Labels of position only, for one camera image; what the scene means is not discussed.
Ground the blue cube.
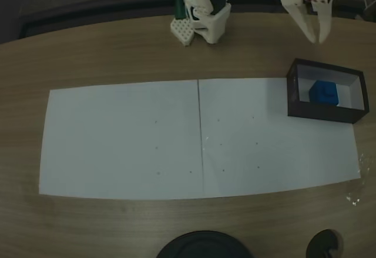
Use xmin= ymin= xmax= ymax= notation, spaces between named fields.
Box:
xmin=308 ymin=79 xmax=340 ymax=108

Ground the dark brown box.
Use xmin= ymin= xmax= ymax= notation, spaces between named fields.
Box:
xmin=287 ymin=58 xmax=371 ymax=125

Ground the green table clamp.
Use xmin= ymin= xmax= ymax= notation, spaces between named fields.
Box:
xmin=174 ymin=0 xmax=187 ymax=19

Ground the white paper sheet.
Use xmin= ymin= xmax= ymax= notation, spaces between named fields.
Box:
xmin=38 ymin=79 xmax=205 ymax=200
xmin=197 ymin=77 xmax=362 ymax=199

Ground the small black round object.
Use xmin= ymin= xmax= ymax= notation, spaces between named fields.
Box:
xmin=305 ymin=229 xmax=345 ymax=258

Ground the large black round object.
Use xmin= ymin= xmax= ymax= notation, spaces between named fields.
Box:
xmin=155 ymin=230 xmax=253 ymax=258

